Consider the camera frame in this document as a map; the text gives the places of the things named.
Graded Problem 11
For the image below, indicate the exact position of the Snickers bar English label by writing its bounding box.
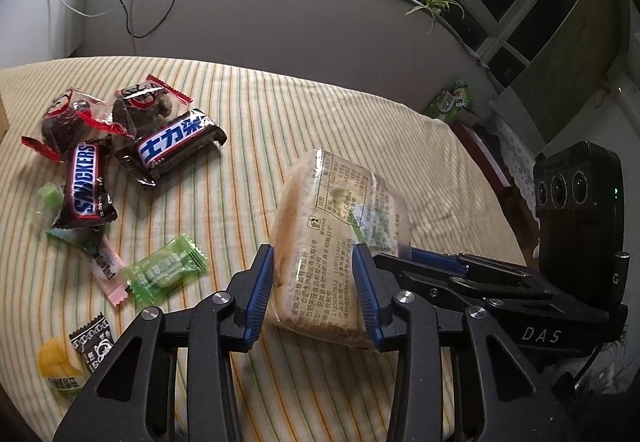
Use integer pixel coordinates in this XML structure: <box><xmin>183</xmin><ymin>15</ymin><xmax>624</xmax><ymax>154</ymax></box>
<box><xmin>53</xmin><ymin>137</ymin><xmax>117</xmax><ymax>229</ymax></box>

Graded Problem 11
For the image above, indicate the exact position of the black small candy packet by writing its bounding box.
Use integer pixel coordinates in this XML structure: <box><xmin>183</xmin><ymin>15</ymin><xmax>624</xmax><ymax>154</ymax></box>
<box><xmin>68</xmin><ymin>313</ymin><xmax>114</xmax><ymax>374</ymax></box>

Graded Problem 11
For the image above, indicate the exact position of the yellow jelly cup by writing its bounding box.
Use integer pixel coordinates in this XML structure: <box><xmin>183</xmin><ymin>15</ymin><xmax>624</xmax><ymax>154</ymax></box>
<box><xmin>37</xmin><ymin>336</ymin><xmax>87</xmax><ymax>398</ymax></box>

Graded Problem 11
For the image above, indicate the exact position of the striped bed cover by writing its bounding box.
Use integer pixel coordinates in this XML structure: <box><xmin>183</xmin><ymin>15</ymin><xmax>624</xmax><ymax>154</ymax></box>
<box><xmin>1</xmin><ymin>57</ymin><xmax>523</xmax><ymax>441</ymax></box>

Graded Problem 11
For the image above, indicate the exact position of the red walnut snack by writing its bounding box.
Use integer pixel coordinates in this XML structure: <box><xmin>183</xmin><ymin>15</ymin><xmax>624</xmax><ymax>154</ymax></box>
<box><xmin>112</xmin><ymin>74</ymin><xmax>192</xmax><ymax>139</ymax></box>

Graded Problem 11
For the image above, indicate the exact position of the light green jelly candy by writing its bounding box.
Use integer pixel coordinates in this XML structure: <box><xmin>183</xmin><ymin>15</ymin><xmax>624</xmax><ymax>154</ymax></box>
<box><xmin>36</xmin><ymin>182</ymin><xmax>64</xmax><ymax>227</ymax></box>

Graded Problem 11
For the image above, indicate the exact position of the pink green candy stick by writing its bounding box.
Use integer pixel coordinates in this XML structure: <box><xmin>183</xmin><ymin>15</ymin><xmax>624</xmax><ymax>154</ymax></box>
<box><xmin>46</xmin><ymin>225</ymin><xmax>132</xmax><ymax>307</ymax></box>

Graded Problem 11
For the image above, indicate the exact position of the packaged bread loaf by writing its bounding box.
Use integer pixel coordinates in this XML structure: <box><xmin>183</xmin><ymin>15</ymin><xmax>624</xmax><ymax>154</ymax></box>
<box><xmin>267</xmin><ymin>148</ymin><xmax>411</xmax><ymax>348</ymax></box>

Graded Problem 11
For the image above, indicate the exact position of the green snack bag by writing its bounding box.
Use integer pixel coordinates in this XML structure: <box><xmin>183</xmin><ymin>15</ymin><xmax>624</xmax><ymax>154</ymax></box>
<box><xmin>424</xmin><ymin>80</ymin><xmax>474</xmax><ymax>124</ymax></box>

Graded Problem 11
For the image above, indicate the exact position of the Snickers bar Chinese label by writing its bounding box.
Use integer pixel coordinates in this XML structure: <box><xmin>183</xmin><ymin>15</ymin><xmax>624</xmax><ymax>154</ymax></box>
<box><xmin>115</xmin><ymin>108</ymin><xmax>227</xmax><ymax>187</ymax></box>

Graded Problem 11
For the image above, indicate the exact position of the red date snack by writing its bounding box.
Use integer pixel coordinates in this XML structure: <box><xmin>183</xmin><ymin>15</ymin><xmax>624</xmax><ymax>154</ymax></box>
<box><xmin>21</xmin><ymin>88</ymin><xmax>132</xmax><ymax>163</ymax></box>

